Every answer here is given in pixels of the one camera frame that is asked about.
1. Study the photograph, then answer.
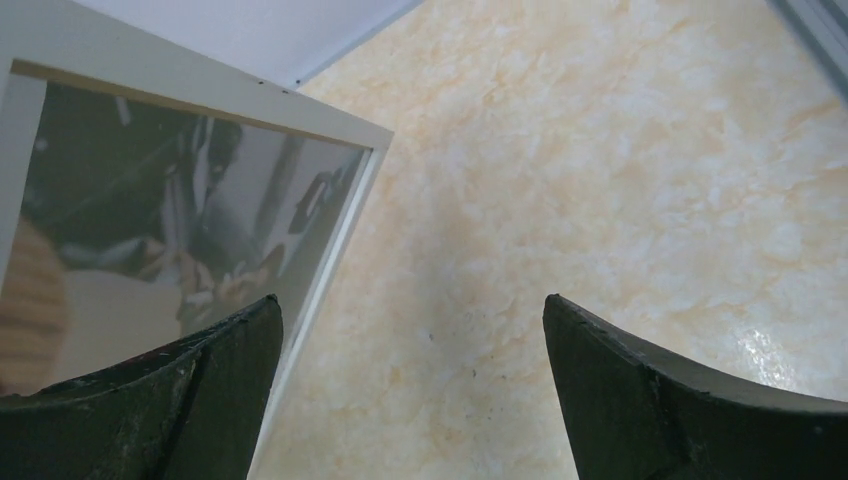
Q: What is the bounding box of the printed photo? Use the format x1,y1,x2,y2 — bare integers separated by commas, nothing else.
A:
1,75,368,395

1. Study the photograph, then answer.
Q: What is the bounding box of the light wooden picture frame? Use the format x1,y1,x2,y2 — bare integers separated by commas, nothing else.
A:
1,1,392,479

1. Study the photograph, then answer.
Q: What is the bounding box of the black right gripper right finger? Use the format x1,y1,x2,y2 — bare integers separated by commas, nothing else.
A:
543,294,847,479

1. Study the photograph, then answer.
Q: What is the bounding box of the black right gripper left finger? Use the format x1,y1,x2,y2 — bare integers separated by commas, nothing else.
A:
1,295,284,479

